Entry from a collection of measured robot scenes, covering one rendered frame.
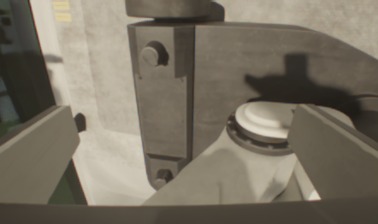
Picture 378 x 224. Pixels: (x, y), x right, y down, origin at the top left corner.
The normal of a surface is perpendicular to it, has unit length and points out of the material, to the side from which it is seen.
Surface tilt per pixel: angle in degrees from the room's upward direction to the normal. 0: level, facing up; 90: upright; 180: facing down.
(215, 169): 90
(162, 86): 0
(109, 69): 0
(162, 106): 0
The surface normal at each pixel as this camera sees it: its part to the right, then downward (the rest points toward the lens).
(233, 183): 0.00, -0.87
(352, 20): -0.17, 0.48
